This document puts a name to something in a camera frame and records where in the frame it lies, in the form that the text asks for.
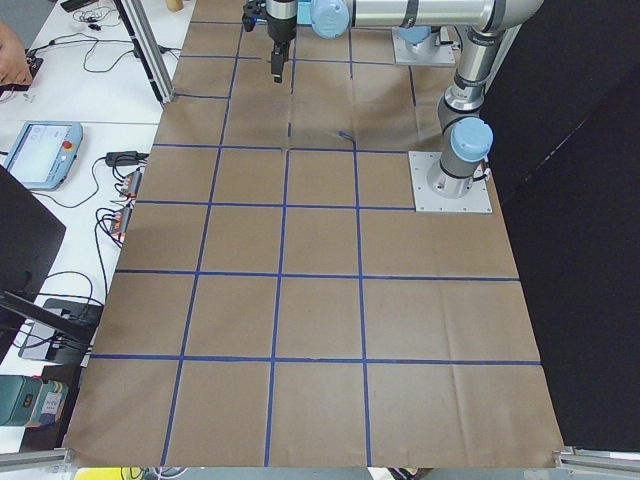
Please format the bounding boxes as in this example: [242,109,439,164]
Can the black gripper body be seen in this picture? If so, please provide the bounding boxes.
[242,0,267,32]
[266,0,297,43]

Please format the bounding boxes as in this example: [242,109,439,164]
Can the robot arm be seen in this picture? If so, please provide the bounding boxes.
[242,1,462,62]
[242,1,542,203]

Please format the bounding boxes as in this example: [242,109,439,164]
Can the person hand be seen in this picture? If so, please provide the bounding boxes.
[0,22,33,86]

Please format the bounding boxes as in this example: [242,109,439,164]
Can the light blue plastic bin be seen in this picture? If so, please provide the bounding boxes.
[297,0,316,26]

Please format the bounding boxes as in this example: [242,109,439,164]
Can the wooden cylinder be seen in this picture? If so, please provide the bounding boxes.
[165,0,184,12]

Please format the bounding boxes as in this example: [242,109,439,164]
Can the black power brick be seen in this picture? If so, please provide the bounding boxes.
[105,151,141,167]

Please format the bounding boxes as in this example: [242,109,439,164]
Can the orange grey adapter box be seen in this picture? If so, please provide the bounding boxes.
[116,170,143,199]

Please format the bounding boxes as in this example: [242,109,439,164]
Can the teach pendant tablet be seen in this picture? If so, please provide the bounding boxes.
[3,121,84,191]

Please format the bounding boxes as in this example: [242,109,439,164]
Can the black monitor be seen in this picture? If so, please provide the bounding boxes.
[1,169,102,364]

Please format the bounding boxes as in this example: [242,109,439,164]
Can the green device box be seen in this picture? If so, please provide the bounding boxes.
[1,375,69,428]

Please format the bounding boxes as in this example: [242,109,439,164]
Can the aluminium frame post left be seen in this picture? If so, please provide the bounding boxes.
[114,0,175,105]

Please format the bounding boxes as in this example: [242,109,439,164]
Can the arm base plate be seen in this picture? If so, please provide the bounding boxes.
[408,151,493,214]
[391,26,456,67]

